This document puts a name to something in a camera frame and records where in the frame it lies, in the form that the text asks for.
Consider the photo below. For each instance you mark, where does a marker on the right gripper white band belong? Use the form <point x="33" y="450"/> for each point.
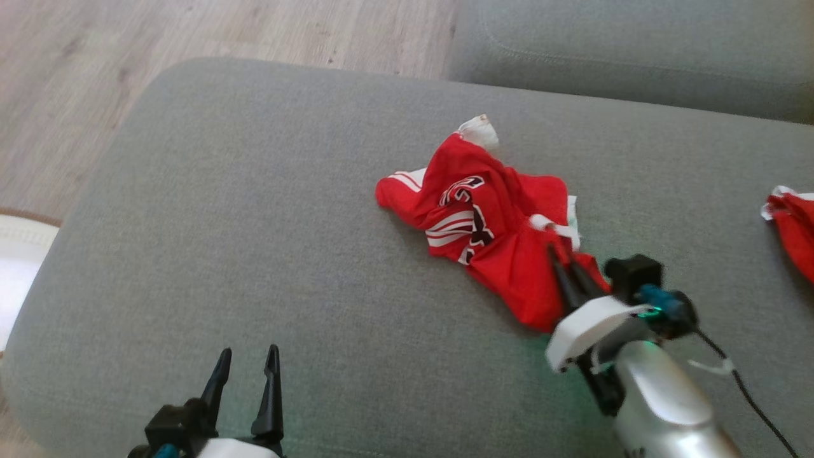
<point x="591" y="327"/>

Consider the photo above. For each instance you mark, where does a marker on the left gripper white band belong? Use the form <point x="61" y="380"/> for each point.
<point x="235" y="448"/>

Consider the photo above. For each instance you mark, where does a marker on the red jersey black white print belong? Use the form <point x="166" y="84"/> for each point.
<point x="509" y="267"/>

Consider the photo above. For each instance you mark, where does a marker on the red shorts white stripes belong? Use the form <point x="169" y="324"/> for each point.
<point x="798" y="229"/>

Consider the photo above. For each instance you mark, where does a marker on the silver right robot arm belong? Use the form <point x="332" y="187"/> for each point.
<point x="668" y="407"/>

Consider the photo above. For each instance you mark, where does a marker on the large grey sofa seat cushion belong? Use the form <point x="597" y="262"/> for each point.
<point x="254" y="222"/>

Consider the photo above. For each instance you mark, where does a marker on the grey sofa cushion with seam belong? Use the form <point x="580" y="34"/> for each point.
<point x="636" y="51"/>

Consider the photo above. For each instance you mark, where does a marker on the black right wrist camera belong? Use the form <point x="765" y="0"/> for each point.
<point x="633" y="277"/>

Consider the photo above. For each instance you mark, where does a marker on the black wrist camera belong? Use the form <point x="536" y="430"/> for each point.
<point x="633" y="277"/>
<point x="175" y="426"/>

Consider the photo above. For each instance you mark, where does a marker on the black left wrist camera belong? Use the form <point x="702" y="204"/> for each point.
<point x="175" y="426"/>

